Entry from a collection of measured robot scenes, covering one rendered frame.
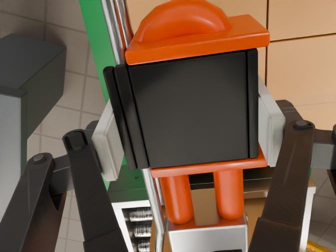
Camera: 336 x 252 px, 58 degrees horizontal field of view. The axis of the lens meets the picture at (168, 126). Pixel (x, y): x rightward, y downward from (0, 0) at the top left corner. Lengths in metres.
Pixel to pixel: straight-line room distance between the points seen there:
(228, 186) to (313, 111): 0.80
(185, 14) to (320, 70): 0.80
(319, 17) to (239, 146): 0.74
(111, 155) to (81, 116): 1.47
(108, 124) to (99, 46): 1.30
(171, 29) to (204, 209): 0.15
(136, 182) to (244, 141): 0.96
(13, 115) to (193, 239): 0.62
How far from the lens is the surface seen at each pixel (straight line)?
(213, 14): 0.17
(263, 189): 1.06
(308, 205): 1.16
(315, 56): 0.93
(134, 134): 0.18
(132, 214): 1.20
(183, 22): 0.17
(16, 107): 0.78
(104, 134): 0.16
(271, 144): 0.16
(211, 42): 0.16
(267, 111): 0.16
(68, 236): 2.26
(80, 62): 1.51
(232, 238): 0.25
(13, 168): 0.89
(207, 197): 0.26
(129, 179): 1.15
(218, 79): 0.16
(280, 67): 0.91
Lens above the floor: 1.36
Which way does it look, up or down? 60 degrees down
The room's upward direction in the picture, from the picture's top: 176 degrees counter-clockwise
